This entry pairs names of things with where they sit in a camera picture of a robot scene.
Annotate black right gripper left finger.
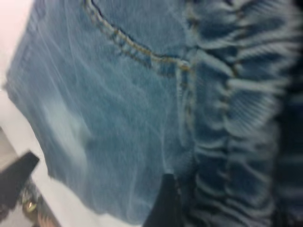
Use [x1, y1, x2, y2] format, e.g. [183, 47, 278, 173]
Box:
[0, 151, 40, 213]

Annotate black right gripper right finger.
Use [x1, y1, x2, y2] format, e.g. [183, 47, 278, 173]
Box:
[143, 174, 188, 227]

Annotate blue denim shorts with print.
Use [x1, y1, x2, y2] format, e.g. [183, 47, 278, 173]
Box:
[3, 0, 303, 227]

